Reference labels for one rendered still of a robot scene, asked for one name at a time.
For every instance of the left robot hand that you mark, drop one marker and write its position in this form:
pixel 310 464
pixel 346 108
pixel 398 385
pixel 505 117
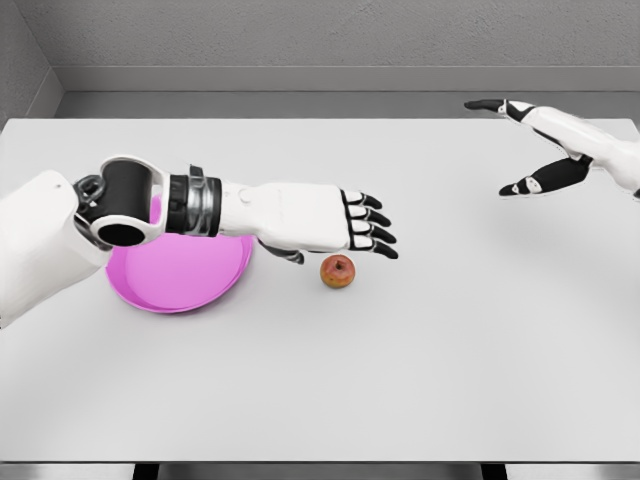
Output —
pixel 305 215

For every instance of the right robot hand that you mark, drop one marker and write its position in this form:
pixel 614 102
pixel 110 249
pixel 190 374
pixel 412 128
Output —
pixel 560 127

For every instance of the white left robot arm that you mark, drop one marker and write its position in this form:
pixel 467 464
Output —
pixel 35 240

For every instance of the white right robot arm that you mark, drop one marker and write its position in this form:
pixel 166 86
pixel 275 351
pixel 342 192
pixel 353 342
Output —
pixel 626 162

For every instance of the red yellow apple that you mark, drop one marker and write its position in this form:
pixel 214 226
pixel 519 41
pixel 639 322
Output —
pixel 337 272

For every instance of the pink round plate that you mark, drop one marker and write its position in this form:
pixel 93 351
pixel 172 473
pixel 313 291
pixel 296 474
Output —
pixel 175 275

